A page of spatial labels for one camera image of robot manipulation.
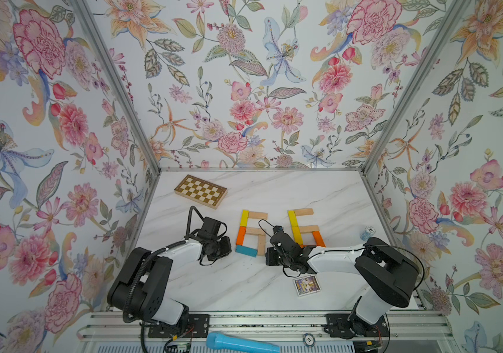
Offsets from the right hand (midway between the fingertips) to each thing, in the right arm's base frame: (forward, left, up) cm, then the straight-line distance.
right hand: (264, 252), depth 91 cm
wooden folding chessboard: (+30, +31, +2) cm, 44 cm away
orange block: (+7, +10, +1) cm, 12 cm away
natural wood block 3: (+3, +1, +1) cm, 3 cm away
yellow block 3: (+7, -15, 0) cm, 16 cm away
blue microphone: (-31, +14, +5) cm, 35 cm away
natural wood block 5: (+12, -20, 0) cm, 23 cm away
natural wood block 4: (+21, -19, -1) cm, 28 cm away
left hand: (+1, +12, +2) cm, 12 cm away
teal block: (0, +7, +1) cm, 7 cm away
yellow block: (+16, +9, +1) cm, 19 cm away
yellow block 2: (+17, -13, 0) cm, 22 cm away
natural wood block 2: (+9, +3, +1) cm, 10 cm away
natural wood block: (+18, +3, 0) cm, 18 cm away
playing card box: (-13, -16, +1) cm, 20 cm away
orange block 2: (+7, -24, -1) cm, 25 cm away
